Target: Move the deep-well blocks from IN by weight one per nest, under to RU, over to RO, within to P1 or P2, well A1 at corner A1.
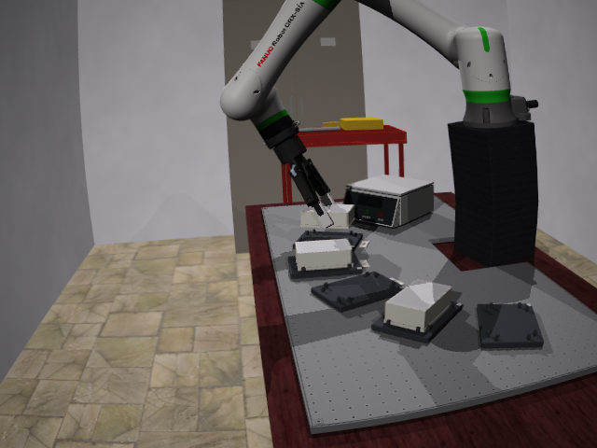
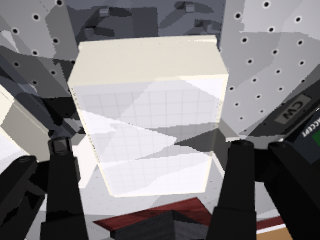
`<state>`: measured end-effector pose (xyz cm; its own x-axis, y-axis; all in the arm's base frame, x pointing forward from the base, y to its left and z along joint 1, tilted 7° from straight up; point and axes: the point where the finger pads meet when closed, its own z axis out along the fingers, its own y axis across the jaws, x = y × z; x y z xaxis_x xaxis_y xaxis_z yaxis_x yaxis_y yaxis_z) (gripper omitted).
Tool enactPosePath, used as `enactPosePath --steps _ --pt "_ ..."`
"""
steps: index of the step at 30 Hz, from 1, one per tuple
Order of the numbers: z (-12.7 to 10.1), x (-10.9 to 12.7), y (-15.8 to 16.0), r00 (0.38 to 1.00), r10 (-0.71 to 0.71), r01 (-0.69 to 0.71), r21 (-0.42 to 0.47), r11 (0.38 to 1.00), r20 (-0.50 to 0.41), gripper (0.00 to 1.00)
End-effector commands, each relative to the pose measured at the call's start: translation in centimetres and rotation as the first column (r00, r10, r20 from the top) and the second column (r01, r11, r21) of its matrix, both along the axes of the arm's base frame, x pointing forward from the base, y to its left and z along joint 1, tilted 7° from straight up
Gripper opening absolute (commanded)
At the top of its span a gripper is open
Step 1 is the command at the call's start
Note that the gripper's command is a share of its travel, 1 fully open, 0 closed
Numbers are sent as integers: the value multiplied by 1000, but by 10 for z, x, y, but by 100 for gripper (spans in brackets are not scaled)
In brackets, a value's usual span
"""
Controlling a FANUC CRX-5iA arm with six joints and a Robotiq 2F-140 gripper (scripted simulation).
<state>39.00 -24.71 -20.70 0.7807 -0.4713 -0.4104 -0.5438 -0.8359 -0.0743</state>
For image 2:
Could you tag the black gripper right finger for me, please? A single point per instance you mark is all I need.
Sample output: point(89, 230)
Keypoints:
point(280, 167)

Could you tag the white rectangular block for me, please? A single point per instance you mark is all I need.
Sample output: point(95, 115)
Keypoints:
point(20, 132)
point(151, 108)

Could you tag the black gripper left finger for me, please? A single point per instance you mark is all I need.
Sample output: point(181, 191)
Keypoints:
point(71, 165)

